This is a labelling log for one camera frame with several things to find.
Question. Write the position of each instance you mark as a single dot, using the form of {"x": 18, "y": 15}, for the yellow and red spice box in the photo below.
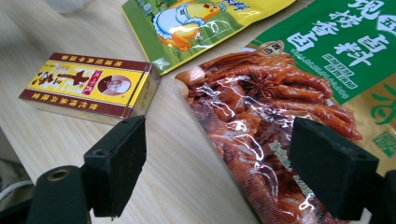
{"x": 77, "y": 81}

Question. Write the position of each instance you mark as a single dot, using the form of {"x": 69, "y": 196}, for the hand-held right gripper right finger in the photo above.
{"x": 330, "y": 168}

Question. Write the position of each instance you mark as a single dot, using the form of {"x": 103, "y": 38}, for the green braised meat seasoning packet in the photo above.
{"x": 249, "y": 93}

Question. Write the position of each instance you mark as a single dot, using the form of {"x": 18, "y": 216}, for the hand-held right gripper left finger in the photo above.
{"x": 115, "y": 168}

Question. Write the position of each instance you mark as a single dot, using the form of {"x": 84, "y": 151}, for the beige cloth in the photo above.
{"x": 12, "y": 171}

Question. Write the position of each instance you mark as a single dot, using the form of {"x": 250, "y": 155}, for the yellow green chick seasoning packet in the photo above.
{"x": 186, "y": 25}

